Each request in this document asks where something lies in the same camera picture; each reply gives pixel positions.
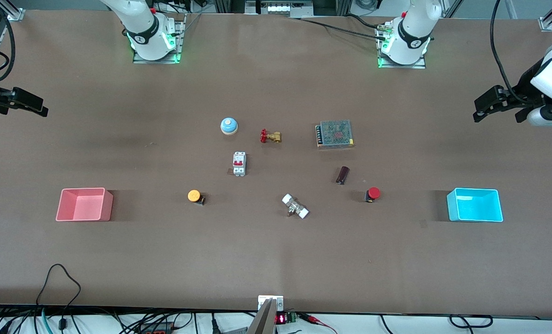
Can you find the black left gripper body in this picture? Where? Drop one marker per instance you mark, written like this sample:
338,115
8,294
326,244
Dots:
528,89

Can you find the red mushroom push button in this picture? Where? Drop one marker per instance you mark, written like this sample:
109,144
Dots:
373,194

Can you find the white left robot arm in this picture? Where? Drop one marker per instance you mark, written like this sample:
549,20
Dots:
408,32

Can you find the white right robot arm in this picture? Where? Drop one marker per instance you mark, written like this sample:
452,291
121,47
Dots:
146,28

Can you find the cyan plastic box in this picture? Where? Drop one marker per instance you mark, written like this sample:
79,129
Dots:
474,205

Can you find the pink plastic box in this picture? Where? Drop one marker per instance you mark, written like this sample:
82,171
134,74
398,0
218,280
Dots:
83,205

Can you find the metal mesh power supply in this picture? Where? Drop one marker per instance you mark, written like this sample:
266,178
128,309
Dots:
335,134

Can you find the dark brown capacitor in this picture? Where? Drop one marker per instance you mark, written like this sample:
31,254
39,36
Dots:
342,175

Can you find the yellow mushroom push button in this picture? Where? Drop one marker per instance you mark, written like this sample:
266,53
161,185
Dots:
194,196

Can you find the blue white dome button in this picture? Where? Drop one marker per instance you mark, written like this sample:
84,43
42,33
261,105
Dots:
229,125

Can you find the white red circuit breaker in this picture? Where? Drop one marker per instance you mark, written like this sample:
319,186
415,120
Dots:
239,163

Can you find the white plastic connector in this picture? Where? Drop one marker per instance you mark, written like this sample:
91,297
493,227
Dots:
295,206

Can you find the black power strip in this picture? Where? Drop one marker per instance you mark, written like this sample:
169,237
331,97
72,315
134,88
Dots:
157,328

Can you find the red alligator clip lead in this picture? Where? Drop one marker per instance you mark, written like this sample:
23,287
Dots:
320,321

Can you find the red LED display module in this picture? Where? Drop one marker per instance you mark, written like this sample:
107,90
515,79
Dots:
285,318

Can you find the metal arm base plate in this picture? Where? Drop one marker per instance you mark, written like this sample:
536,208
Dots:
179,44
422,62

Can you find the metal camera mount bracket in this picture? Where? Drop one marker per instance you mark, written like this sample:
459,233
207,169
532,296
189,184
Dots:
271,300

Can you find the grey camera mount bar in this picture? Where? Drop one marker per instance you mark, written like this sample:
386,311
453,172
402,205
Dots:
263,320

